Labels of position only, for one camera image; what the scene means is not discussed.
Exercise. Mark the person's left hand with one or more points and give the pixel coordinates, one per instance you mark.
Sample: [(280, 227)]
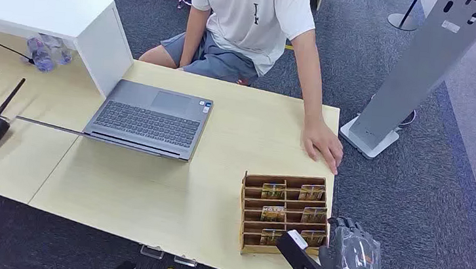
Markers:
[(320, 139)]

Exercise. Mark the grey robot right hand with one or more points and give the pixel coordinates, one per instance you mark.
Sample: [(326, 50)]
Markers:
[(355, 254)]

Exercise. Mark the person's right forearm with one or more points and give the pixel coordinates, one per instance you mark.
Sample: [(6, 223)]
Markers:
[(190, 50)]

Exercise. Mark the person's left forearm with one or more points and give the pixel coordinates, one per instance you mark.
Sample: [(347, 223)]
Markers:
[(311, 92)]

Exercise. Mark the green gold hotel card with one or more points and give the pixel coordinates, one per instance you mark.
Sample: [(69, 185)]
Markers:
[(273, 214), (273, 191), (314, 215), (312, 192), (269, 238)]

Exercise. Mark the wooden card holder rack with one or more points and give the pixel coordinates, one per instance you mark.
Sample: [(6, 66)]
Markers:
[(249, 249)]

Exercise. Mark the person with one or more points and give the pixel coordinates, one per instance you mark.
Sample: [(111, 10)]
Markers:
[(249, 16)]

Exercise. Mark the black round wheel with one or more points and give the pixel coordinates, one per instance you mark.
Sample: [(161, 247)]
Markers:
[(409, 118)]

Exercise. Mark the grey kiosk stand white base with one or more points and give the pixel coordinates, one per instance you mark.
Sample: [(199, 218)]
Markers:
[(419, 68)]

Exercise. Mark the clear acrylic desk clip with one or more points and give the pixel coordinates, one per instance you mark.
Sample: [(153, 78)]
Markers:
[(152, 252), (185, 261)]

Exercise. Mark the grey open laptop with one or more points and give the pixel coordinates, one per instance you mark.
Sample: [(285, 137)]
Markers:
[(147, 122)]

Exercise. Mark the clear plastic water bottle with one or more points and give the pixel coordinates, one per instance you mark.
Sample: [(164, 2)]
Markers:
[(62, 52), (42, 60)]

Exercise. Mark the white desk riser shelf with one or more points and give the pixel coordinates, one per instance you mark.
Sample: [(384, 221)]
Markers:
[(36, 7)]

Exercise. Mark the stanchion post with round base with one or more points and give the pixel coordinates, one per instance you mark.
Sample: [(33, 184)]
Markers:
[(404, 20)]

